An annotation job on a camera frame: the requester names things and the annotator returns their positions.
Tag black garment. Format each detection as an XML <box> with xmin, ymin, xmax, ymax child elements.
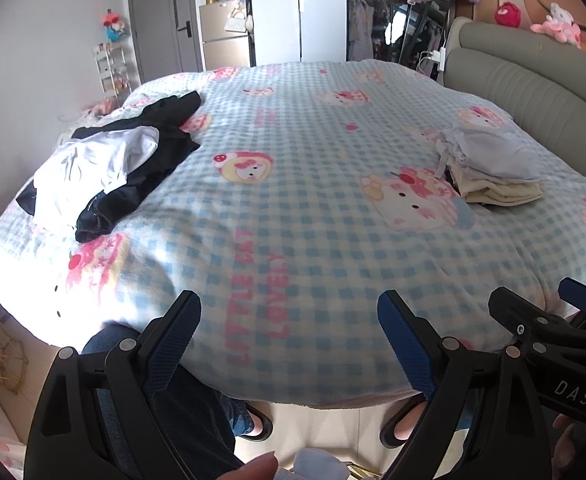
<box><xmin>15</xmin><ymin>91</ymin><xmax>204</xmax><ymax>243</ymax></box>

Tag white wall charger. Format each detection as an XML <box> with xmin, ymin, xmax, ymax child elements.
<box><xmin>420</xmin><ymin>47</ymin><xmax>449</xmax><ymax>73</ymax></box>

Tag black slipper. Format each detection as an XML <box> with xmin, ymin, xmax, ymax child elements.
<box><xmin>379</xmin><ymin>395</ymin><xmax>431</xmax><ymax>448</ymax></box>
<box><xmin>230</xmin><ymin>400</ymin><xmax>274</xmax><ymax>443</ymax></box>

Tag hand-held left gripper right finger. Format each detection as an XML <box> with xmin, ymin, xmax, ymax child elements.
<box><xmin>377</xmin><ymin>290</ymin><xmax>570</xmax><ymax>480</ymax></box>

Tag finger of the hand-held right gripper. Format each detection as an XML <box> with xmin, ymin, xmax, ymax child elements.
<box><xmin>488</xmin><ymin>286</ymin><xmax>566</xmax><ymax>348</ymax></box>
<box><xmin>557</xmin><ymin>277</ymin><xmax>586</xmax><ymax>335</ymax></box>

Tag red strawberry plush toy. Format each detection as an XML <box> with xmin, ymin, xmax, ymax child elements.
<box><xmin>494</xmin><ymin>1</ymin><xmax>523</xmax><ymax>27</ymax></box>

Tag person's right hand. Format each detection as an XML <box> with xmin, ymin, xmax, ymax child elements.
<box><xmin>552</xmin><ymin>414</ymin><xmax>586</xmax><ymax>480</ymax></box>

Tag white wardrobe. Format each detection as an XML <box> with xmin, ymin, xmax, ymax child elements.
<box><xmin>249</xmin><ymin>0</ymin><xmax>348</xmax><ymax>67</ymax></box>

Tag pink and white cat plush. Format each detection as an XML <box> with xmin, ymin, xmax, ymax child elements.
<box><xmin>530</xmin><ymin>2</ymin><xmax>586</xmax><ymax>53</ymax></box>

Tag folded light grey garment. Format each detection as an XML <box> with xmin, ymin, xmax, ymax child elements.
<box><xmin>435</xmin><ymin>125</ymin><xmax>544</xmax><ymax>183</ymax></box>

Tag folded cream garment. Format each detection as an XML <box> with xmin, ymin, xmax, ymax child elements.
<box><xmin>448</xmin><ymin>165</ymin><xmax>544</xmax><ymax>206</ymax></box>

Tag gold refrigerator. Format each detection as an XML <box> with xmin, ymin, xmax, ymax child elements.
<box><xmin>198</xmin><ymin>0</ymin><xmax>254</xmax><ymax>72</ymax></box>

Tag grey padded headboard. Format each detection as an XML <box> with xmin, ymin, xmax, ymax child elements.
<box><xmin>443</xmin><ymin>17</ymin><xmax>586</xmax><ymax>188</ymax></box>

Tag white tote bag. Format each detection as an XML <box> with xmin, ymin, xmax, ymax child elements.
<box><xmin>225</xmin><ymin>2</ymin><xmax>254</xmax><ymax>35</ymax></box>

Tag blue checked printed blanket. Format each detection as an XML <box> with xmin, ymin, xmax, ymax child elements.
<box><xmin>0</xmin><ymin>59</ymin><xmax>586</xmax><ymax>408</ymax></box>

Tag grey door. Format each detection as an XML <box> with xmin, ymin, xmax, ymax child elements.
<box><xmin>127</xmin><ymin>0</ymin><xmax>205</xmax><ymax>86</ymax></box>

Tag white shirt with navy trim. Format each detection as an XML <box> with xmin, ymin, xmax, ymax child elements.
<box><xmin>32</xmin><ymin>126</ymin><xmax>162</xmax><ymax>211</ymax></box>

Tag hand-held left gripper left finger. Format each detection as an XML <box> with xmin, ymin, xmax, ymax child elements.
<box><xmin>25</xmin><ymin>290</ymin><xmax>204</xmax><ymax>480</ymax></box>

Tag light blue cloth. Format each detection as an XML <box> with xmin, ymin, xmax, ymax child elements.
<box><xmin>293</xmin><ymin>447</ymin><xmax>349</xmax><ymax>480</ymax></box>

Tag person's left hand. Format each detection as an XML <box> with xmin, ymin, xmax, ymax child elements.
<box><xmin>208</xmin><ymin>452</ymin><xmax>279</xmax><ymax>480</ymax></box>

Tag white storage rack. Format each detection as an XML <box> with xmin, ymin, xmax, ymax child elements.
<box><xmin>92</xmin><ymin>40</ymin><xmax>141</xmax><ymax>106</ymax></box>

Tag open closet with hanging clothes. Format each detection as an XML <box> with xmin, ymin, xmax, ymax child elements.
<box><xmin>345</xmin><ymin>0</ymin><xmax>456</xmax><ymax>73</ymax></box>

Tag red and blue plush toy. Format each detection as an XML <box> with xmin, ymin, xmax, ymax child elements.
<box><xmin>102</xmin><ymin>9</ymin><xmax>130</xmax><ymax>42</ymax></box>

